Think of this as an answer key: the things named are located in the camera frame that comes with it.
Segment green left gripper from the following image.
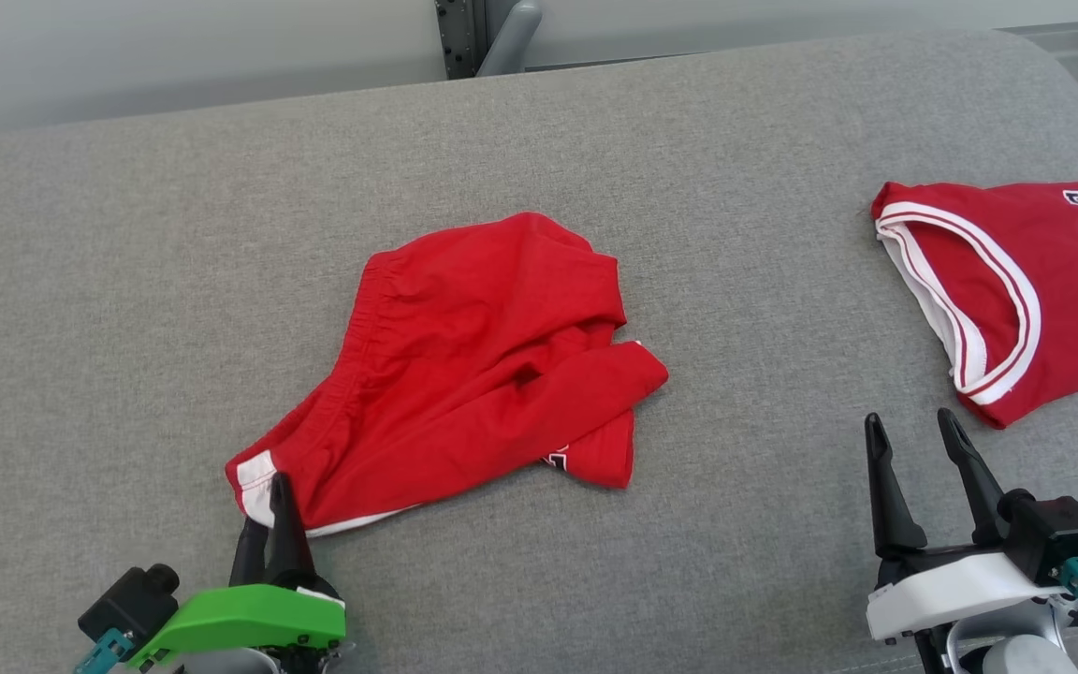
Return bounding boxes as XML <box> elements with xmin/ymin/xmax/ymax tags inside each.
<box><xmin>127</xmin><ymin>473</ymin><xmax>348</xmax><ymax>667</ymax></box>

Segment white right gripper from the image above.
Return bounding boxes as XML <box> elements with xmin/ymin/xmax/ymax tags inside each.
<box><xmin>864</xmin><ymin>407</ymin><xmax>1073</xmax><ymax>644</ymax></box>

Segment red basketball jersey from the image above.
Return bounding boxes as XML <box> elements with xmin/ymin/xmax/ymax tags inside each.
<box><xmin>871</xmin><ymin>180</ymin><xmax>1078</xmax><ymax>430</ymax></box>

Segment red shorts with white stripes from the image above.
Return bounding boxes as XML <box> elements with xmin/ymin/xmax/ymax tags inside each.
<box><xmin>226</xmin><ymin>212</ymin><xmax>670</xmax><ymax>540</ymax></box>

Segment grey fabric sofa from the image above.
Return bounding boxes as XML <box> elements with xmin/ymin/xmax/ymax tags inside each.
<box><xmin>0</xmin><ymin>28</ymin><xmax>1078</xmax><ymax>674</ymax></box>

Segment grey round tube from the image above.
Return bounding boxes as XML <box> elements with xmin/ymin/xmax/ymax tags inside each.
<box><xmin>475</xmin><ymin>0</ymin><xmax>544</xmax><ymax>78</ymax></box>

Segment teal left camera connector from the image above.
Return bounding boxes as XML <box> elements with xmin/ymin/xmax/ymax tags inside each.
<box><xmin>74</xmin><ymin>629</ymin><xmax>136</xmax><ymax>674</ymax></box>

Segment black perforated metal post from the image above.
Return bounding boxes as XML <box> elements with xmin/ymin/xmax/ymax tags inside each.
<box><xmin>434</xmin><ymin>0</ymin><xmax>489</xmax><ymax>81</ymax></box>

